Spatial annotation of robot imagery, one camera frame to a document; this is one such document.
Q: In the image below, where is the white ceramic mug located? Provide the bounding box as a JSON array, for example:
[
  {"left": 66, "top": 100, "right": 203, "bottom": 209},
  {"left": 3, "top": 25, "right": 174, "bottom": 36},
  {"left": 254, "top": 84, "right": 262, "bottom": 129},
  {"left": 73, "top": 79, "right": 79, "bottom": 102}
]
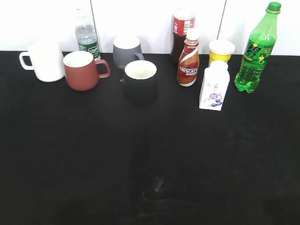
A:
[{"left": 19, "top": 40, "right": 65, "bottom": 83}]

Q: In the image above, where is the green Sprite soda bottle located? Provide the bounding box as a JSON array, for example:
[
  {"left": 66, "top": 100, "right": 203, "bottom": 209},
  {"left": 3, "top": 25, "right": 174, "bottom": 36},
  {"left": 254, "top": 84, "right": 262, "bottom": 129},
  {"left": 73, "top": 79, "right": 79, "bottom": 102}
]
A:
[{"left": 234, "top": 2, "right": 281, "bottom": 93}]

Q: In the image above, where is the yellow paper cup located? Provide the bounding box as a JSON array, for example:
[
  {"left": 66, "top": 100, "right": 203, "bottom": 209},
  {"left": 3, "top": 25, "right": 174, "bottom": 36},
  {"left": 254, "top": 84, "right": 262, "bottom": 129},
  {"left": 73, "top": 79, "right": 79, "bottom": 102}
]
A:
[{"left": 208, "top": 39, "right": 235, "bottom": 66}]

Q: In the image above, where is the cola bottle red label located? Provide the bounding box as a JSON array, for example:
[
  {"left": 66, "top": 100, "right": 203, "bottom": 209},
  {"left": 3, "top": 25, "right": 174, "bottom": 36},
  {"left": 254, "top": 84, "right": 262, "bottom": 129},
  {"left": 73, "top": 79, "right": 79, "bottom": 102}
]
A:
[{"left": 170, "top": 7, "right": 195, "bottom": 66}]

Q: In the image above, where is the black ceramic mug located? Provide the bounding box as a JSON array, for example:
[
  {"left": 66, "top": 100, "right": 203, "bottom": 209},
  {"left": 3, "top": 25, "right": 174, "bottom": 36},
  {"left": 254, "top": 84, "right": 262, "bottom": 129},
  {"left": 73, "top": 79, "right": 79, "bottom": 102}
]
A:
[{"left": 118, "top": 60, "right": 158, "bottom": 105}]

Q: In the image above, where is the brown Nescafe coffee bottle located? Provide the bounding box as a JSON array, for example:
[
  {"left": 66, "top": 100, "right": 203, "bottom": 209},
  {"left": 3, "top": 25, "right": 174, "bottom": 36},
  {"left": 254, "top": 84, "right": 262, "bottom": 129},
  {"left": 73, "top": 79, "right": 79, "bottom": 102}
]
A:
[{"left": 177, "top": 28, "right": 200, "bottom": 87}]

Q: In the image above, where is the grey ceramic mug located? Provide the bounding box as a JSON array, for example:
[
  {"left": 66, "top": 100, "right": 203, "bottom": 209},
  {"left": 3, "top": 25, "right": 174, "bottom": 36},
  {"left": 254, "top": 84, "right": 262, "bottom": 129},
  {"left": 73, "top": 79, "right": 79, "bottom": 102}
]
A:
[{"left": 113, "top": 36, "right": 144, "bottom": 68}]

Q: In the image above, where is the white blueberry yogurt carton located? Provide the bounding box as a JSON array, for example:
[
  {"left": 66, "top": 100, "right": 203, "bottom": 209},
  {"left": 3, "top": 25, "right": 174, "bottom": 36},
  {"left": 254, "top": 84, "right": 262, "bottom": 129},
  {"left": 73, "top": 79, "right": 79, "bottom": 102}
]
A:
[{"left": 199, "top": 60, "right": 230, "bottom": 111}]

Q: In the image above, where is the red ceramic mug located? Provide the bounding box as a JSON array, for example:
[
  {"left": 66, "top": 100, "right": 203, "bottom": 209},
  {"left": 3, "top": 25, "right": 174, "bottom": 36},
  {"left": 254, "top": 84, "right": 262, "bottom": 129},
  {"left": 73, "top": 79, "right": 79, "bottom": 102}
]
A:
[{"left": 63, "top": 51, "right": 111, "bottom": 91}]

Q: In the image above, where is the clear water bottle green label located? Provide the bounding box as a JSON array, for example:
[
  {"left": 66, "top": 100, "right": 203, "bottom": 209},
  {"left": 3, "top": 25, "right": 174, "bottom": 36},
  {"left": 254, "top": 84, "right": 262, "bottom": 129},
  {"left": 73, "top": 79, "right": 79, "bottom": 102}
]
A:
[{"left": 75, "top": 7, "right": 100, "bottom": 60}]

